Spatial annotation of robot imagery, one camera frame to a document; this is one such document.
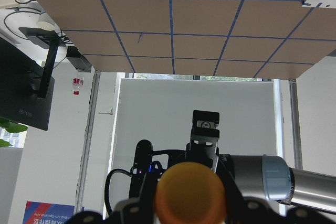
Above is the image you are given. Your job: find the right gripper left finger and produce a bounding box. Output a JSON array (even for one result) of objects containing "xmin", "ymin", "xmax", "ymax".
[{"xmin": 66, "ymin": 199, "xmax": 154, "ymax": 223}]

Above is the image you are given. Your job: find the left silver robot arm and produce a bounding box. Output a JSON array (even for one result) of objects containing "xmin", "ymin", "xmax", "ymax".
[{"xmin": 129, "ymin": 110, "xmax": 335, "ymax": 213}]

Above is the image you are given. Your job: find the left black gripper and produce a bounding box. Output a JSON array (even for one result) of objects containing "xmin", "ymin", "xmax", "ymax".
[{"xmin": 129, "ymin": 110, "xmax": 235, "ymax": 198}]

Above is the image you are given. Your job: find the red label plastic bottle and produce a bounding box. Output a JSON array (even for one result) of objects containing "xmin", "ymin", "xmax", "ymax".
[{"xmin": 72, "ymin": 71, "xmax": 84, "ymax": 95}]

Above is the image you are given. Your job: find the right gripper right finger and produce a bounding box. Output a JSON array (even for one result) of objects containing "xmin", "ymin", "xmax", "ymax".
[{"xmin": 224, "ymin": 196, "xmax": 336, "ymax": 224}]

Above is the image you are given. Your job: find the yellow push button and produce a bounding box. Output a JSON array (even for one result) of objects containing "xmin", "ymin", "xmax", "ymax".
[{"xmin": 154, "ymin": 162, "xmax": 227, "ymax": 223}]

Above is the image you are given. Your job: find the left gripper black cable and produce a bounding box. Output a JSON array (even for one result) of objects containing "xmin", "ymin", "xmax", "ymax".
[{"xmin": 104, "ymin": 168, "xmax": 133, "ymax": 216}]

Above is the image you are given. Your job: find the black monitor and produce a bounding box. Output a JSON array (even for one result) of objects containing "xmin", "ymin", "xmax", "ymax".
[{"xmin": 1, "ymin": 38, "xmax": 55, "ymax": 131}]

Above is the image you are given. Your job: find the blue red poster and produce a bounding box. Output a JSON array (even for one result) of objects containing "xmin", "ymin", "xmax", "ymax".
[{"xmin": 23, "ymin": 201, "xmax": 75, "ymax": 224}]

